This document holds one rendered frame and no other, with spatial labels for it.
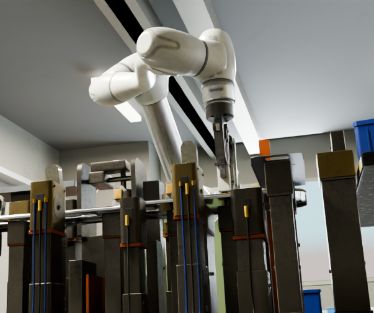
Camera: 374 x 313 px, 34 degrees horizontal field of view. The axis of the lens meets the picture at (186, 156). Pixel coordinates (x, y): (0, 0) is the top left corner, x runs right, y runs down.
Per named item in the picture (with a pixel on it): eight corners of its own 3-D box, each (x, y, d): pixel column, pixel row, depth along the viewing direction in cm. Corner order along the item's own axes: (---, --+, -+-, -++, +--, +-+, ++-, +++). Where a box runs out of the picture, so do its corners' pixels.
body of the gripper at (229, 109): (208, 112, 169) (209, 144, 167) (202, 101, 161) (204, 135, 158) (235, 108, 168) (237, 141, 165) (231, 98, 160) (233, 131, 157)
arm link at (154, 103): (170, 241, 249) (205, 212, 261) (197, 249, 237) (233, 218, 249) (103, 63, 218) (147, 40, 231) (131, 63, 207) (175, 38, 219)
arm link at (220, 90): (198, 81, 162) (199, 102, 161) (232, 77, 161) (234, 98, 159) (204, 93, 171) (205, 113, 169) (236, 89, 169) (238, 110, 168)
